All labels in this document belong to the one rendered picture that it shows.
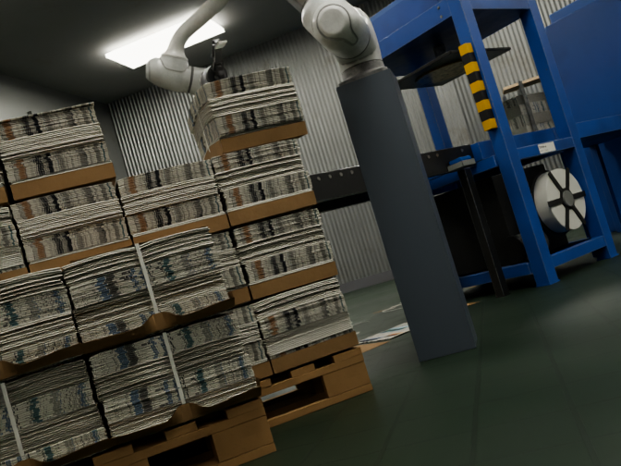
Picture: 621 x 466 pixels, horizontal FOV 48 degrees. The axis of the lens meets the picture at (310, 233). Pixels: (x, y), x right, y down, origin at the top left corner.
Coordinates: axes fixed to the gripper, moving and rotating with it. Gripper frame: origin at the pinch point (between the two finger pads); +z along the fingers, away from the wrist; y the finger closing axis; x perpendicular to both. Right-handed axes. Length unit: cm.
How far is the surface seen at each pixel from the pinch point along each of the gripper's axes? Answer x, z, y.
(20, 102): 75, -591, -122
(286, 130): -7.3, 20.1, 28.5
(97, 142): 49, 19, 19
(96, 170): 52, 20, 27
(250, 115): 2.6, 20.3, 21.3
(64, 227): 65, 22, 41
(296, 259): 1, 23, 68
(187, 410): 49, 58, 93
